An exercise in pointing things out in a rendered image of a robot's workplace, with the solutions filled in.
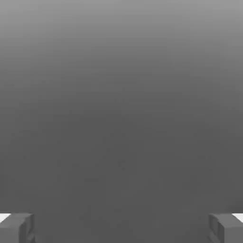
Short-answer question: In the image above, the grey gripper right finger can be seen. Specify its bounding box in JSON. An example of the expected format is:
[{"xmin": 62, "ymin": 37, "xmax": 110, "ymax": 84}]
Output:
[{"xmin": 208, "ymin": 213, "xmax": 243, "ymax": 243}]

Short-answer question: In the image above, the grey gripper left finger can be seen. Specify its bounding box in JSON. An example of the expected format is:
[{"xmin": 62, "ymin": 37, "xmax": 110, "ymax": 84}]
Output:
[{"xmin": 0, "ymin": 213, "xmax": 36, "ymax": 243}]

